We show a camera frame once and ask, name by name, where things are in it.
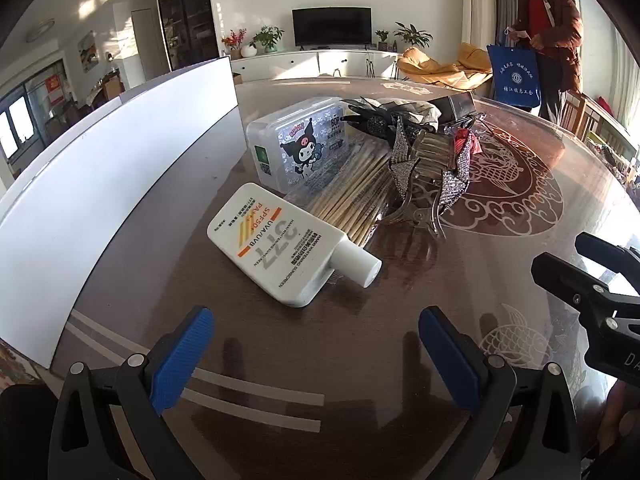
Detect white knit pouch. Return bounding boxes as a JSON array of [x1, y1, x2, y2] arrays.
[[360, 96, 441, 131]]

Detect black box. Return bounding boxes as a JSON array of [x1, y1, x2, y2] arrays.
[[434, 92, 476, 123]]

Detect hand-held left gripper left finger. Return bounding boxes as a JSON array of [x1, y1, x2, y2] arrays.
[[47, 306, 216, 480]]

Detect red flower arrangement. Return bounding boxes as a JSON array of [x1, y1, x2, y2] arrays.
[[221, 29, 247, 61]]

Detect bundle of wooden cotton swabs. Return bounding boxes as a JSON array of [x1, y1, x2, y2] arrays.
[[304, 140, 396, 248]]

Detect clear cartoon print plastic box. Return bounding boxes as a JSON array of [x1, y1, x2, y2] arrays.
[[245, 96, 353, 196]]

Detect white television cabinet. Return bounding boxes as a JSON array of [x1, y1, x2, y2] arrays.
[[231, 49, 406, 81]]

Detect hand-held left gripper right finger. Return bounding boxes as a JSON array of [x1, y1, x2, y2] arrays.
[[419, 306, 583, 480]]

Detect rhinestone bow hair clip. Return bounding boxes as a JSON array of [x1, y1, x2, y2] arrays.
[[384, 119, 475, 242]]

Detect dark glass display cabinet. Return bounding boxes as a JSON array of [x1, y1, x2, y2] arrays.
[[154, 0, 221, 72]]

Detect gold hair claw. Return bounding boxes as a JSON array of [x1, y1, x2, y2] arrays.
[[410, 131, 456, 181]]

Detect framed wall picture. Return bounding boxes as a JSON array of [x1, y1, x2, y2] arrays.
[[77, 30, 101, 72]]

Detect wooden chair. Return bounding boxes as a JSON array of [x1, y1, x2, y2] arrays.
[[560, 92, 640, 161]]

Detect white sunscreen bottle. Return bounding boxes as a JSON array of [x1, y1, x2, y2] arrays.
[[206, 182, 383, 308]]

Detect white patterned appliance cover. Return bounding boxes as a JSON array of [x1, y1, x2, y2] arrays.
[[460, 0, 498, 56]]

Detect large leafy potted plant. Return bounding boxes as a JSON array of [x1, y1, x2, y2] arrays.
[[394, 22, 433, 50]]

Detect black hair claw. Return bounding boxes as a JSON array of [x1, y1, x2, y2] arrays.
[[342, 100, 401, 138]]

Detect round ceiling lamp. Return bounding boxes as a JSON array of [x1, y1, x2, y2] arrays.
[[27, 19, 56, 41]]

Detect black television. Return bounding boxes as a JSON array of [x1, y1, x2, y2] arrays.
[[292, 7, 373, 47]]

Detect colourful clutter pile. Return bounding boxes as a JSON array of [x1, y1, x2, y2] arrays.
[[590, 130, 640, 186]]

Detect red snack packet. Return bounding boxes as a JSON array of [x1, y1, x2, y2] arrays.
[[452, 129, 481, 161]]

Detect blue tote bag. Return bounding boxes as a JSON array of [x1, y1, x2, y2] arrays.
[[486, 42, 542, 109]]

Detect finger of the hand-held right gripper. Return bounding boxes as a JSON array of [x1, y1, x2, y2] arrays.
[[531, 252, 640, 322], [575, 232, 640, 273]]

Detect bushy green potted plant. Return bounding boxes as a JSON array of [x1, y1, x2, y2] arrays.
[[252, 26, 285, 54]]

